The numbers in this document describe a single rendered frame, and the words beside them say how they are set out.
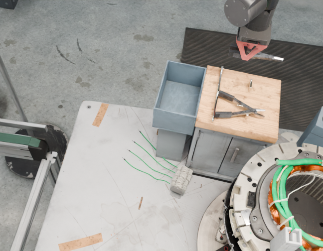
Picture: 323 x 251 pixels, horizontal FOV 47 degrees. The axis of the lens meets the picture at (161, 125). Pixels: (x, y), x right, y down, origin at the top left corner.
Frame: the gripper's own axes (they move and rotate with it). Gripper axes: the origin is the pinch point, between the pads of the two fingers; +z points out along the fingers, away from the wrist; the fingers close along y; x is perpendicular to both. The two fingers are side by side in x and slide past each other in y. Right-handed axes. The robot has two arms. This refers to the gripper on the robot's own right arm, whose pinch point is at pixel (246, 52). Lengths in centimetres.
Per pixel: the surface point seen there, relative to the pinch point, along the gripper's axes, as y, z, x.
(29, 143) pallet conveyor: 14, 42, -58
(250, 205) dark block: 34.1, 7.9, 5.4
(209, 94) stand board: 4.9, 11.9, -6.3
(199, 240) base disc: 34, 38, -1
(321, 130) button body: 5.8, 16.6, 23.9
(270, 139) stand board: 14.1, 12.9, 10.0
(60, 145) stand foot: -25, 116, -77
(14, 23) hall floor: -110, 117, -140
